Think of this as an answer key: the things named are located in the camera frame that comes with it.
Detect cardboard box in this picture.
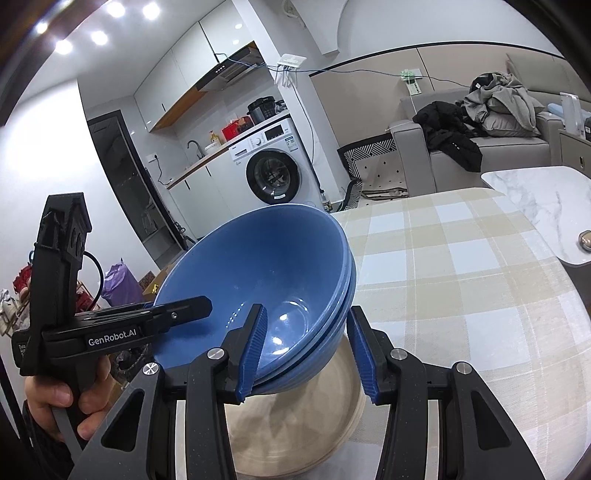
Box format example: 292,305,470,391
139,270,178,297

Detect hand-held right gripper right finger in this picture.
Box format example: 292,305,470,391
347,305,548,480

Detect checked beige tablecloth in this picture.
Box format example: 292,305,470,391
226,187,591,480

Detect black jacket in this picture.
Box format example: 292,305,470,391
412,102,483,172

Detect black rice cooker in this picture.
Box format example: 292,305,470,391
248,97,277,125

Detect black framed glass door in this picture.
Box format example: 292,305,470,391
87,114,195,273

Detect white upright appliance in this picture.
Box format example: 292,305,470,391
560,92,580,134

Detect beige padded headboard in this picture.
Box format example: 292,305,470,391
505,51,591,112

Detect white washing machine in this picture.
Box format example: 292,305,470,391
229,117,324,208

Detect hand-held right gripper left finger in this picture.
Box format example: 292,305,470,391
69,304,269,480

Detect white kitchen counter cabinet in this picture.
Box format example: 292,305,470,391
166,148,252,241

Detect red box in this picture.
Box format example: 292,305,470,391
222,117,254,141

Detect person's left forearm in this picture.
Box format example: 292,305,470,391
18,415,77,480

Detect white wall cabinets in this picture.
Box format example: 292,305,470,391
134,21,259,132

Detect purple bag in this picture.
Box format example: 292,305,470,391
102,261,141,308

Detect grey sofa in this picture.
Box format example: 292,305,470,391
390,90,561,197

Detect range hood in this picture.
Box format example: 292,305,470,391
194,41,264,93

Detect person's left hand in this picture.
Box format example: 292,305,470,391
23,354,123,444

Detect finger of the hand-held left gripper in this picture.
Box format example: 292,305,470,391
81,301,157,319
148,296,213,330

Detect marble coffee table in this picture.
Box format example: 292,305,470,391
481,165,591,268

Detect grey cabinet with gold knob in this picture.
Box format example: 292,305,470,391
556,129,591,171

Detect grey cushion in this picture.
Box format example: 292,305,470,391
480,111,541,138

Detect blue bowl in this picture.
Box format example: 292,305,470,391
252,251,356,391
253,272,359,396
152,204,350,384

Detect cream plate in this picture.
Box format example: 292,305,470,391
235,392,358,477
231,369,365,472
225,342,363,467

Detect grey clothes pile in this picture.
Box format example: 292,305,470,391
463,71,546,138

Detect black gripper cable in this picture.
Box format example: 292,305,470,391
81,251,103,311

